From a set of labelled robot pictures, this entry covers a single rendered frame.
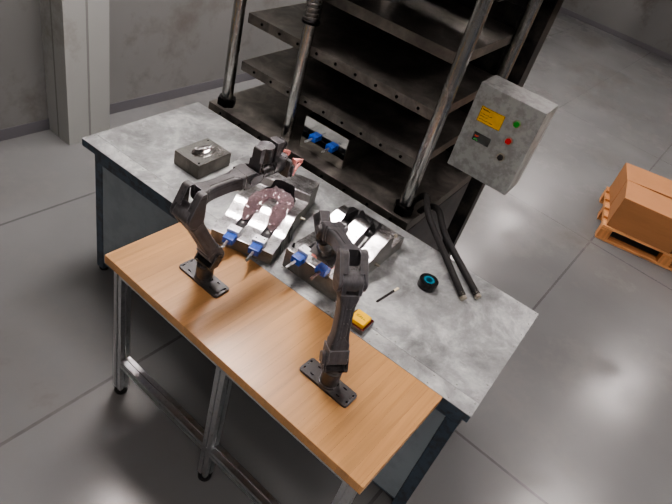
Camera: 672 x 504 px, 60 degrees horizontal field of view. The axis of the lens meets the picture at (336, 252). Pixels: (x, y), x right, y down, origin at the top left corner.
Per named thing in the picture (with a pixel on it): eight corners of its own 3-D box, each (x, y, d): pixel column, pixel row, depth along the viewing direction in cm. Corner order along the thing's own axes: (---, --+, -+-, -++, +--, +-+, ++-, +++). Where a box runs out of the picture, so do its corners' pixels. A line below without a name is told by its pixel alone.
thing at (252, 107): (404, 233, 275) (408, 223, 271) (207, 110, 317) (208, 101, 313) (474, 176, 335) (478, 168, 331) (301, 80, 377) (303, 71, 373)
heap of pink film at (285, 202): (276, 234, 230) (280, 218, 225) (236, 217, 232) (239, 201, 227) (300, 202, 250) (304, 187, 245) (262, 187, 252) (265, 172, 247)
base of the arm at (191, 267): (194, 243, 211) (179, 250, 206) (232, 274, 204) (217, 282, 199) (193, 259, 216) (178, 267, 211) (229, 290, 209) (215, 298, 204)
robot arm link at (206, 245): (213, 245, 209) (184, 196, 180) (226, 255, 207) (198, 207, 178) (201, 257, 207) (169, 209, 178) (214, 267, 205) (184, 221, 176)
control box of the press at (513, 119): (420, 354, 319) (544, 116, 228) (376, 323, 329) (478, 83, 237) (438, 333, 335) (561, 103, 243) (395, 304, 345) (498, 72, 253)
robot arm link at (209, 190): (244, 159, 196) (172, 185, 175) (263, 172, 193) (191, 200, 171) (239, 188, 204) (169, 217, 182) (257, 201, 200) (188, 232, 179)
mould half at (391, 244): (334, 302, 217) (343, 276, 209) (282, 265, 226) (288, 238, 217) (400, 248, 253) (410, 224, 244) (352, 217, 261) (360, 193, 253)
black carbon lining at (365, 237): (335, 273, 219) (341, 254, 213) (303, 250, 224) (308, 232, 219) (382, 237, 244) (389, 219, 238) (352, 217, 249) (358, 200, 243)
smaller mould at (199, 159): (197, 179, 254) (198, 166, 250) (173, 163, 259) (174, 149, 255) (229, 165, 269) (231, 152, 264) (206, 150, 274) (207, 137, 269)
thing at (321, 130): (340, 169, 293) (349, 140, 282) (299, 145, 301) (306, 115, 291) (390, 142, 328) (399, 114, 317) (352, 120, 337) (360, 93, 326)
